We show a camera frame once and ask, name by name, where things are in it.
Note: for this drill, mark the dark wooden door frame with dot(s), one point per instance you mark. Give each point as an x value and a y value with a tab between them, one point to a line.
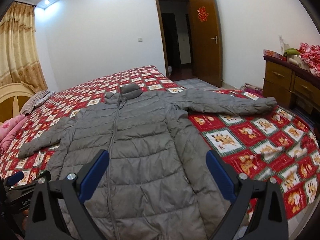
176	38

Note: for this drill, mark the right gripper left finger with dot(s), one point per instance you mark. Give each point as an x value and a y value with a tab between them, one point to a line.
45	219

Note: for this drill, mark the red paper door decoration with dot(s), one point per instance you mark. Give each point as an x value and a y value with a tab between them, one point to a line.
202	14

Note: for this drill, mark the red patterned bedspread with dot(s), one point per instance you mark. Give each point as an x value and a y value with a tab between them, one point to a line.
279	144

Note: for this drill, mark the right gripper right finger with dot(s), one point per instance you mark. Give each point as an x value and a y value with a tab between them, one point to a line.
269	217

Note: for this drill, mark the yellow curtain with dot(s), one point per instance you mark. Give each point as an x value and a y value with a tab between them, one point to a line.
20	62

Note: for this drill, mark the brown wooden dresser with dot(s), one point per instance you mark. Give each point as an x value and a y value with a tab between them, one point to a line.
292	87

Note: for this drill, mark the green folded cloth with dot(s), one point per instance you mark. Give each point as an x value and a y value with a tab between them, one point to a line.
291	52

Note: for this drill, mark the beige wooden headboard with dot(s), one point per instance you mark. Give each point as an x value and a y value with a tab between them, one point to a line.
13	97

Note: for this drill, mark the red white floral cloth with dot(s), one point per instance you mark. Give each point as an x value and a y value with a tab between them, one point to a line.
310	55

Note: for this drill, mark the brown wooden door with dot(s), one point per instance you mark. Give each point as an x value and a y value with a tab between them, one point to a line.
207	55

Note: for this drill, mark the red flat box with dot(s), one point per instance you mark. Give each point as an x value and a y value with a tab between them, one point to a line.
274	54

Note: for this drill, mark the grey puffer jacket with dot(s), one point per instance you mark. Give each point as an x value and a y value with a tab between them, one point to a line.
157	184

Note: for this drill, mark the pink folded blanket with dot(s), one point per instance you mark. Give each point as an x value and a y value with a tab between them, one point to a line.
9	129

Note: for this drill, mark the grey pillow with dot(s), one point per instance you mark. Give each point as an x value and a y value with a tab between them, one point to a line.
35	101

